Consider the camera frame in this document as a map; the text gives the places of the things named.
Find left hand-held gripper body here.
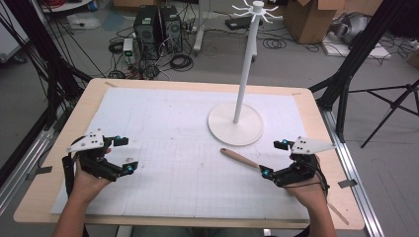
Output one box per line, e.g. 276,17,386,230
66,128,121,183

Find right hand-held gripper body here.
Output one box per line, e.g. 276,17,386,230
272,135,338,189

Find wooden spoon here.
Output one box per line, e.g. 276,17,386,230
219,147,264,171

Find person's left hand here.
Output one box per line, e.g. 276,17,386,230
68,147,114,202

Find person's right hand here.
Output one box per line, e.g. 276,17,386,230
284,154,330,211

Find wooden table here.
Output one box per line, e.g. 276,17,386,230
13,77,366,231

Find white grid mat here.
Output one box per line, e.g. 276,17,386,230
50,87,311,221

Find white hook rack stand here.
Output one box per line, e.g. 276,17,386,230
207,0,285,147

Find long beige strip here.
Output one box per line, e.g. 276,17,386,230
326,201,350,226

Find small white electronic device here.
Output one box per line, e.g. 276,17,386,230
122,38,135,65

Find black computer tower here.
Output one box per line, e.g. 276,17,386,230
132,4,163,61
159,5,184,54

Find black tripod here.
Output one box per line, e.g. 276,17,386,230
348,78,419,149

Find white flat board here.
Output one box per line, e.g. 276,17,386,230
321,39,393,60

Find large cardboard box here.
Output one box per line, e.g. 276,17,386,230
283,0,385,45

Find flat black device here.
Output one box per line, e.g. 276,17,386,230
224,16,265,32

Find white metal stand leg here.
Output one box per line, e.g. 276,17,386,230
192,0,207,56

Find grey rounded appliance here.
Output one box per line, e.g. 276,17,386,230
328,12,373,45

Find white round table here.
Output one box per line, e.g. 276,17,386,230
39,0,94,14

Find white cabinet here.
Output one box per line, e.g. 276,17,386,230
0,9,30,64

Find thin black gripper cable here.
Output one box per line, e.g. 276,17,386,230
284,157,331,200

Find black wrist strap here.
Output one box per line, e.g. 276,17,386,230
61,154,76,199

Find aluminium rail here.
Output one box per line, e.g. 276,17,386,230
319,108,385,237
0,127,56,216

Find coiled black cable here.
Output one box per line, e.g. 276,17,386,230
169,53,195,73
262,38,288,50

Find black metal frame post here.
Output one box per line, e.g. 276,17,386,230
0,0,94,186
308,0,410,143

